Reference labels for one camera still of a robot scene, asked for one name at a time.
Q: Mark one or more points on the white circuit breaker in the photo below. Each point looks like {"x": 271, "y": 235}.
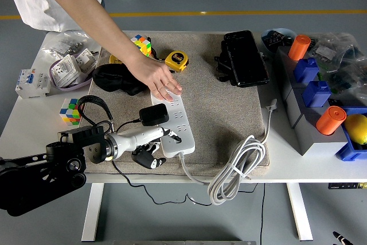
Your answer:
{"x": 31, "y": 84}

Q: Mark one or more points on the white wall socket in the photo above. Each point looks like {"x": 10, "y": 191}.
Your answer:
{"x": 86, "y": 58}
{"x": 66, "y": 68}

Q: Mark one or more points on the blue bin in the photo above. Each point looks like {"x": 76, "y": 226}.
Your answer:
{"x": 348, "y": 150}

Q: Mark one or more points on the grey block holder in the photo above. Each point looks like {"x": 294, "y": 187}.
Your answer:
{"x": 312, "y": 144}

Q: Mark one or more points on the light blue bowl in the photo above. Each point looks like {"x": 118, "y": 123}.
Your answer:
{"x": 286, "y": 30}

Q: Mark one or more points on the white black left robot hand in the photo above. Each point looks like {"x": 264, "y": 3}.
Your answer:
{"x": 134, "y": 140}

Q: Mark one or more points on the black bracket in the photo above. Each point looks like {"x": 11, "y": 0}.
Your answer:
{"x": 223, "y": 67}

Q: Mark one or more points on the black parts packets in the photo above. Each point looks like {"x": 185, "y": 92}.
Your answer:
{"x": 275, "y": 39}

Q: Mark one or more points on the blue block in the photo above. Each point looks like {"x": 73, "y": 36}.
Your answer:
{"x": 315, "y": 95}
{"x": 305, "y": 71}

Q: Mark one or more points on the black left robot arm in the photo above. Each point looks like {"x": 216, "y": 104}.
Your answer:
{"x": 28, "y": 182}

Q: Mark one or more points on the green plastic part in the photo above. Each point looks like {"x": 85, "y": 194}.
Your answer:
{"x": 319, "y": 76}

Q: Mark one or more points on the black flat device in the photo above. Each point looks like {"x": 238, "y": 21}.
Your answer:
{"x": 246, "y": 58}

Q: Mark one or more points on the white power strip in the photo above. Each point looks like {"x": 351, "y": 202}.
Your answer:
{"x": 186, "y": 130}

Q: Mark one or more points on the clear bag of screws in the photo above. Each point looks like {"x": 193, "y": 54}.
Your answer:
{"x": 61, "y": 45}

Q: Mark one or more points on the black plug adapter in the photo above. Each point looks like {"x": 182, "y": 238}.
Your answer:
{"x": 153, "y": 114}

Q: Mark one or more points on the yellow lemon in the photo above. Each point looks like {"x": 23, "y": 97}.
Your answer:
{"x": 357, "y": 128}

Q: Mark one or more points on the person's forearm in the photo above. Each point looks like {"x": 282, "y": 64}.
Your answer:
{"x": 86, "y": 12}

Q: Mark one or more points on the grey-brown mat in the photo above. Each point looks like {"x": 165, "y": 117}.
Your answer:
{"x": 206, "y": 113}

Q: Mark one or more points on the clear bag of parts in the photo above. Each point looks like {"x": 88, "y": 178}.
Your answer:
{"x": 349, "y": 78}
{"x": 325, "y": 51}

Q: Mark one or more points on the yellow tape measure red label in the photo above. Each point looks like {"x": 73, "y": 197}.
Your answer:
{"x": 176, "y": 60}

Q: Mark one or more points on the black table control panel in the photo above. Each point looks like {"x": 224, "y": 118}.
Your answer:
{"x": 342, "y": 185}

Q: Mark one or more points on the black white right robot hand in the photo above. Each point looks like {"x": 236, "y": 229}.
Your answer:
{"x": 341, "y": 239}

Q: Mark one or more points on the large colourful puzzle cube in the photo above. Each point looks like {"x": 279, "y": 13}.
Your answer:
{"x": 142, "y": 44}

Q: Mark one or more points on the yellow tape measure black label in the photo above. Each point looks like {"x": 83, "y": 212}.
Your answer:
{"x": 114, "y": 60}

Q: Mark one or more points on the small colourful puzzle cube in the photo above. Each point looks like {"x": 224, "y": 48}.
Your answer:
{"x": 68, "y": 111}

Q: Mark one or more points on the person's hand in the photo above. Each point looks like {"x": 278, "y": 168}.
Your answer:
{"x": 155, "y": 75}

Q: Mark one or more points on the black cloth pouch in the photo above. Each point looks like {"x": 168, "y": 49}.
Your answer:
{"x": 111, "y": 78}

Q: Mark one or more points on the white table leg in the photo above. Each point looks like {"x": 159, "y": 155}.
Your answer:
{"x": 301, "y": 216}
{"x": 91, "y": 216}

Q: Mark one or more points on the orange cylinder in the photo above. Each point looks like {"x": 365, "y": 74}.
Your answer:
{"x": 298, "y": 47}
{"x": 329, "y": 121}

